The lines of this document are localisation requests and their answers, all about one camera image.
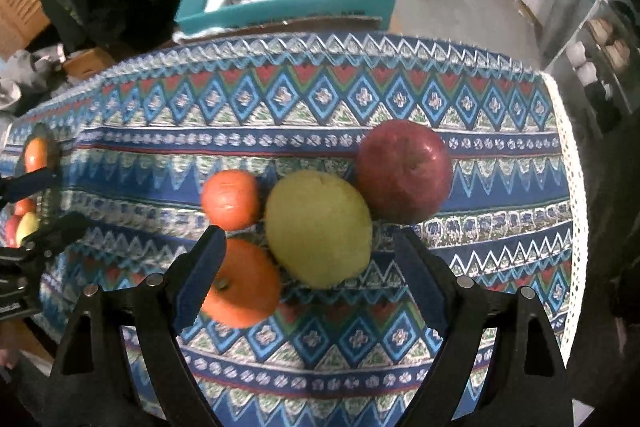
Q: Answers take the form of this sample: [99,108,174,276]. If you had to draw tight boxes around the cardboard box on floor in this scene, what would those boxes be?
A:
[62,47,122,81]

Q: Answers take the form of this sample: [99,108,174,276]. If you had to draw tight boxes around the large red apple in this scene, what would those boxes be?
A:
[4,214,23,249]

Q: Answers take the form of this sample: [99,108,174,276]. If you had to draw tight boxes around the yellow red apple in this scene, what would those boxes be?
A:
[16,212,41,247]

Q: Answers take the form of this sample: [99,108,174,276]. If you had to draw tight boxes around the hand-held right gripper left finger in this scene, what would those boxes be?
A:
[50,226,228,427]

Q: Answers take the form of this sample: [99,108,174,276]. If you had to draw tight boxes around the white shoe rack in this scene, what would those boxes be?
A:
[544,0,640,134]

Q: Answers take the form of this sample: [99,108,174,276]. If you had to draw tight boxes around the wooden louvered cabinet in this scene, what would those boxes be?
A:
[0,0,52,58]

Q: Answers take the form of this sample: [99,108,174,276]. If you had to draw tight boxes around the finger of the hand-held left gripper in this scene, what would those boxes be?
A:
[0,167,60,208]
[19,212,92,259]

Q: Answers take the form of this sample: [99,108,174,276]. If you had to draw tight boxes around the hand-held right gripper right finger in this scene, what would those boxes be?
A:
[396,228,569,427]

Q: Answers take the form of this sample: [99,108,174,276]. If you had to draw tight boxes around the grey clothes pile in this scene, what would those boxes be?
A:
[0,49,67,118]

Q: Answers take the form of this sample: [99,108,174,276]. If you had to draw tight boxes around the small orange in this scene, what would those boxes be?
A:
[201,169,262,232]

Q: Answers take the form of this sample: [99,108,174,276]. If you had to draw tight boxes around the blue patterned tablecloth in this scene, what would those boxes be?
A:
[0,32,589,427]

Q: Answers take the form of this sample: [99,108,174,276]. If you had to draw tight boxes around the green glass plate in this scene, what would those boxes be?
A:
[9,122,65,250]

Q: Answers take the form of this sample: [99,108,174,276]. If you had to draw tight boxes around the group of shoes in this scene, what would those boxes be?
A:
[567,0,640,130]

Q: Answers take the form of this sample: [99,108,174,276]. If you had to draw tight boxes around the dark red apple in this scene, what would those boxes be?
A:
[356,119,454,224]

